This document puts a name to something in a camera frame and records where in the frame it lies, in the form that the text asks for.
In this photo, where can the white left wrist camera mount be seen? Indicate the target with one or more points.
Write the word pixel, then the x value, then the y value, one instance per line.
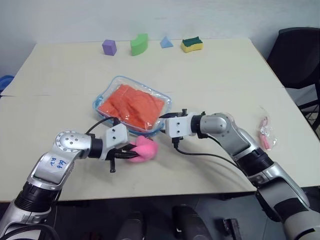
pixel 115 136

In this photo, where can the yellow green sponge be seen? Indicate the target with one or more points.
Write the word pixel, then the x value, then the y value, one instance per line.
pixel 192 45

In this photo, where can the orange cloth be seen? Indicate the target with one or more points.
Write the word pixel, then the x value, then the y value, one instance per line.
pixel 132 105

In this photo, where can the blue plastic object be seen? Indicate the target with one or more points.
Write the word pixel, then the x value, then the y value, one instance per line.
pixel 5 82

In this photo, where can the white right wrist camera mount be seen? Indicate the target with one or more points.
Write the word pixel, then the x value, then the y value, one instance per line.
pixel 177 126

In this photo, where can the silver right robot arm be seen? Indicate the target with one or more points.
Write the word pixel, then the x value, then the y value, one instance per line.
pixel 250 150

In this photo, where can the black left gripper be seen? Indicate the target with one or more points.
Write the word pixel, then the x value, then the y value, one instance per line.
pixel 115 153

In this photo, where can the black office chair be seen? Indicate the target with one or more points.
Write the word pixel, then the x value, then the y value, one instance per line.
pixel 297 60

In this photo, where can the purple foam block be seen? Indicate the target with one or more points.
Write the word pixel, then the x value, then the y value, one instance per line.
pixel 109 47

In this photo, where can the small bag with pink items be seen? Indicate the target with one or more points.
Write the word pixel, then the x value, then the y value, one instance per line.
pixel 264 132

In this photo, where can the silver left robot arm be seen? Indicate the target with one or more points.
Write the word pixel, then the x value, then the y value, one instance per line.
pixel 57 160

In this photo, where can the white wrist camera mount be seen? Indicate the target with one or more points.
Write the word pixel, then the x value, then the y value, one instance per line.
pixel 115 136
pixel 177 126

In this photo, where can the blue foam pyramid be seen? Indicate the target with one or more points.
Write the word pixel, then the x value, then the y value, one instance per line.
pixel 166 43

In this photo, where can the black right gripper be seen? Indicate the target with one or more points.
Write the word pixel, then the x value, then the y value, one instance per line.
pixel 183 113

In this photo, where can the pink fuzzy ball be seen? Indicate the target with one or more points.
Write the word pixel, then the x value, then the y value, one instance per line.
pixel 147 150

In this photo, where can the green curved foam block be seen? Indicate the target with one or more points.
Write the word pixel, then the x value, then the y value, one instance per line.
pixel 138 45

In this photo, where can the clear plastic zipper pouch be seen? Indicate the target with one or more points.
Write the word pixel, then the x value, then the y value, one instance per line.
pixel 117 82

